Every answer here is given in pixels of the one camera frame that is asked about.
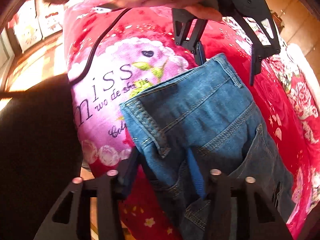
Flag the red floral plush blanket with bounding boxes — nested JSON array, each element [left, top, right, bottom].
[[72, 7, 319, 239]]

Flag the black cable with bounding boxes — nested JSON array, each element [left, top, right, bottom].
[[68, 4, 132, 87]]

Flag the blue denim jeans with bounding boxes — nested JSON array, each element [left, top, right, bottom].
[[120, 54, 295, 239]]

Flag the white floral storage boxes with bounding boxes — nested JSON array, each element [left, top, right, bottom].
[[8, 0, 65, 52]]

